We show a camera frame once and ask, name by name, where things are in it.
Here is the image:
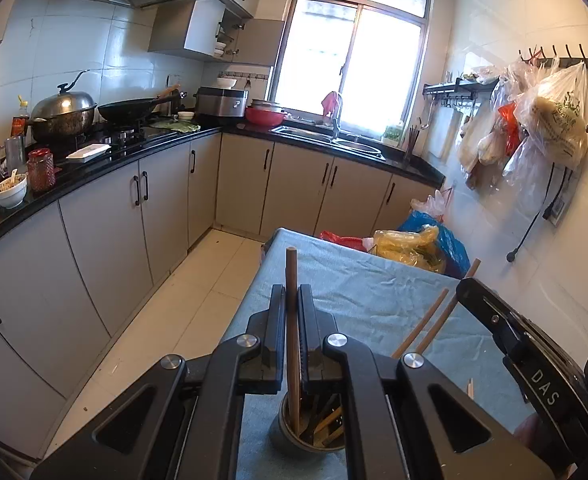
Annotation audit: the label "steel sink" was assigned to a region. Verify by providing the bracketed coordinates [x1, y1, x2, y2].
[271, 125, 387, 161]

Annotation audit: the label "black wok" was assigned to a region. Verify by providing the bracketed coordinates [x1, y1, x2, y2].
[97, 91, 187, 125]

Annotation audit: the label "hanging clear plastic bags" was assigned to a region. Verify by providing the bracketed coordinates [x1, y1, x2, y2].
[456, 57, 588, 191]

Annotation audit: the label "lidded steel pot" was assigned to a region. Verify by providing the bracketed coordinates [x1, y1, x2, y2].
[26, 70, 99, 144]

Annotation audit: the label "black wall shelf rack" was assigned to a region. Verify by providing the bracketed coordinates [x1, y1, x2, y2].
[423, 77, 500, 111]

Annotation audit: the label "black power plug cable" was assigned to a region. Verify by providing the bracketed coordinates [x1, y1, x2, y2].
[506, 165, 573, 264]

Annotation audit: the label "yellow-capped oil bottle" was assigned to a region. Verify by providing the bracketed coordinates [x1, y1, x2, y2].
[11, 95, 31, 139]

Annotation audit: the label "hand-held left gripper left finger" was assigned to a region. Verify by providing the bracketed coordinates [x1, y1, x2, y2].
[31, 284, 287, 480]

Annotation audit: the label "black kitchen countertop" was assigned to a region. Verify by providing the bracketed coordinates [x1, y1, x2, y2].
[0, 120, 446, 261]

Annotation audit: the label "white bowl with food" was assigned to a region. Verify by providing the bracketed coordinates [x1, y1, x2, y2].
[0, 172, 28, 210]

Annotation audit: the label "red plastic bag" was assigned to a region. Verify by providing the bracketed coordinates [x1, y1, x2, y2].
[320, 231, 369, 253]

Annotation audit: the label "dark brown wooden chopstick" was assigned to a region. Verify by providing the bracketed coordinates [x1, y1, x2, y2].
[286, 247, 305, 433]

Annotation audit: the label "red glass jar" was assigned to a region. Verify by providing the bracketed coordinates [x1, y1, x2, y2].
[27, 148, 56, 194]

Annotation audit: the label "green and white container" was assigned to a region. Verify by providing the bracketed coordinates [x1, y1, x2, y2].
[381, 122, 405, 149]

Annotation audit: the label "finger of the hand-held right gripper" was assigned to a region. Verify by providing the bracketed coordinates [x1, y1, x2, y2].
[456, 277, 531, 357]

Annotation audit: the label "red basin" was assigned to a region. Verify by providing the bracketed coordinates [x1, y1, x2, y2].
[244, 106, 285, 129]

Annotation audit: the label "plate of greens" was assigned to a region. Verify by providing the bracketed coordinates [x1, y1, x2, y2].
[150, 119, 202, 134]

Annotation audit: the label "pink cloth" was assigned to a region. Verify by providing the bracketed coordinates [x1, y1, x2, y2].
[321, 91, 343, 117]

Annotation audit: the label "yellow plastic bag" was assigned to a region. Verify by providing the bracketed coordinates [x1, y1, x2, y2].
[373, 225, 448, 274]

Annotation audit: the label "beige base cabinets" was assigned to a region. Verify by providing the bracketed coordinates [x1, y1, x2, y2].
[0, 132, 437, 461]

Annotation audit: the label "white plastic bag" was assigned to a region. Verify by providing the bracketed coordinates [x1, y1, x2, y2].
[410, 189, 453, 221]

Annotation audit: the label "dark metal utensil cup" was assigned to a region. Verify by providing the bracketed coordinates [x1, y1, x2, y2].
[269, 390, 349, 455]

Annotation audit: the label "steel rice cooker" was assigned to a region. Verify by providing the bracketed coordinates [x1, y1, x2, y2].
[194, 86, 250, 122]

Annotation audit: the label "set of wooden chopsticks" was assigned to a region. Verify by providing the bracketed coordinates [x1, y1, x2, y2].
[294, 392, 345, 447]

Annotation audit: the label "black gas stove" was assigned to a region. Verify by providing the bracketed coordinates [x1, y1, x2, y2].
[56, 125, 185, 161]

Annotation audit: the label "dark chopstick holder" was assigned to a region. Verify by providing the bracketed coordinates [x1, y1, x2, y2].
[405, 125, 423, 166]

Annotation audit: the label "blue plastic bag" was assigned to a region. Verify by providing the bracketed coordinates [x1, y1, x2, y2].
[399, 210, 471, 279]

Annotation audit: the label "blue-grey table cloth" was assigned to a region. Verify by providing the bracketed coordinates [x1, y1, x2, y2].
[221, 227, 540, 480]

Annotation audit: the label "black wall hook rack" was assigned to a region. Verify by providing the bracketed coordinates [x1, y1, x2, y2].
[518, 42, 588, 137]

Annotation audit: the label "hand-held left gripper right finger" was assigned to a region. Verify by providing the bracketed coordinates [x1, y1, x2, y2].
[298, 284, 556, 480]

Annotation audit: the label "steel canister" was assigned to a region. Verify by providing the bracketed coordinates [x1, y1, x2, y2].
[4, 136, 27, 174]

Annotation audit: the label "white rectangular tray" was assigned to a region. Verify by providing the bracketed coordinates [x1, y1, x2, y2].
[66, 143, 111, 163]

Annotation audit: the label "kitchen window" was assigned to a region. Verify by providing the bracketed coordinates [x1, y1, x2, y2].
[266, 0, 457, 144]

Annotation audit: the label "open wall cabinet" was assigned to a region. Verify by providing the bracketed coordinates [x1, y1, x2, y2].
[148, 0, 287, 67]

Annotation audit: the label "wall socket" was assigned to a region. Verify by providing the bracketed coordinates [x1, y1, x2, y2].
[544, 197, 570, 226]

